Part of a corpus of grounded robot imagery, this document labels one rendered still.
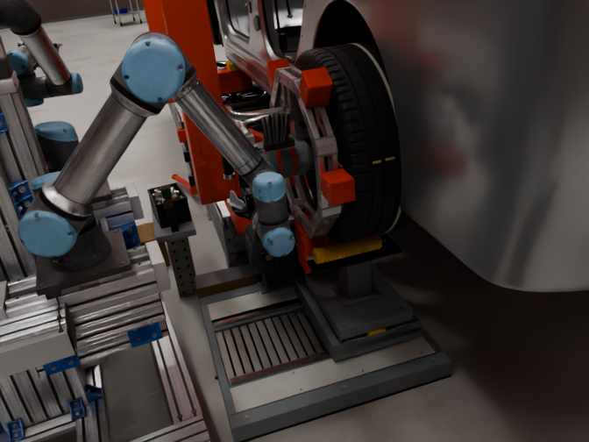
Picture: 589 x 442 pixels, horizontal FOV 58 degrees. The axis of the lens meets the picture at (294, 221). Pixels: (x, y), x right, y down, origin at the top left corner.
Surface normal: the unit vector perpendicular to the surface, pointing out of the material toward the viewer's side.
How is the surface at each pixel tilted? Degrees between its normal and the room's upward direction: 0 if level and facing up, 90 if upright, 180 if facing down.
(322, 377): 0
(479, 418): 0
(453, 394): 0
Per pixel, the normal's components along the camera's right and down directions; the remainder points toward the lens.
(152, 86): 0.28, 0.33
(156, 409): -0.10, -0.88
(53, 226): 0.11, 0.53
